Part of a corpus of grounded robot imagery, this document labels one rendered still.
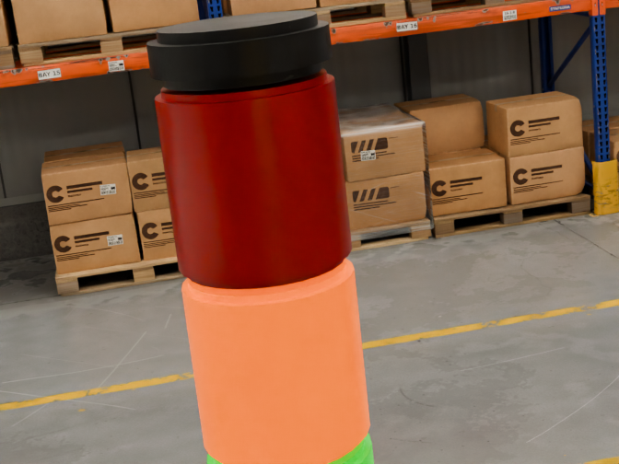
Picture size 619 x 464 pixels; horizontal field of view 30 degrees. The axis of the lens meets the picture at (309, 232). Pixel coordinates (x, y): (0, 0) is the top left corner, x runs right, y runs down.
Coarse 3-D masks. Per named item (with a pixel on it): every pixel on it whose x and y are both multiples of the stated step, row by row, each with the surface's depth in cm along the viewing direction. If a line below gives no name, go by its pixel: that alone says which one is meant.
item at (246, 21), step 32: (160, 32) 31; (192, 32) 30; (224, 32) 29; (256, 32) 29; (288, 32) 30; (320, 32) 30; (160, 64) 30; (192, 64) 29; (224, 64) 29; (256, 64) 29; (288, 64) 30; (320, 64) 31
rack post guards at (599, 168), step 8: (616, 160) 845; (592, 168) 849; (600, 168) 842; (608, 168) 843; (616, 168) 846; (600, 176) 844; (608, 176) 845; (616, 176) 847; (600, 184) 846; (608, 184) 846; (616, 184) 848; (600, 192) 847; (608, 192) 848; (616, 192) 849; (600, 200) 849; (608, 200) 849; (616, 200) 851; (600, 208) 851; (608, 208) 851; (616, 208) 852
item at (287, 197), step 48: (192, 96) 30; (240, 96) 30; (288, 96) 30; (192, 144) 30; (240, 144) 30; (288, 144) 30; (336, 144) 31; (192, 192) 31; (240, 192) 30; (288, 192) 30; (336, 192) 32; (192, 240) 31; (240, 240) 30; (288, 240) 31; (336, 240) 32; (240, 288) 31
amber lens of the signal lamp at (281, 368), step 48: (192, 288) 32; (288, 288) 31; (336, 288) 32; (192, 336) 33; (240, 336) 31; (288, 336) 31; (336, 336) 32; (240, 384) 32; (288, 384) 32; (336, 384) 32; (240, 432) 32; (288, 432) 32; (336, 432) 32
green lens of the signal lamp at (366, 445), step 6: (366, 438) 35; (360, 444) 34; (366, 444) 35; (354, 450) 34; (360, 450) 34; (366, 450) 34; (372, 450) 35; (210, 456) 35; (348, 456) 33; (354, 456) 33; (360, 456) 34; (366, 456) 34; (372, 456) 35; (210, 462) 34; (216, 462) 34; (330, 462) 33; (336, 462) 33; (342, 462) 33; (348, 462) 33; (354, 462) 33; (360, 462) 33; (366, 462) 34; (372, 462) 34
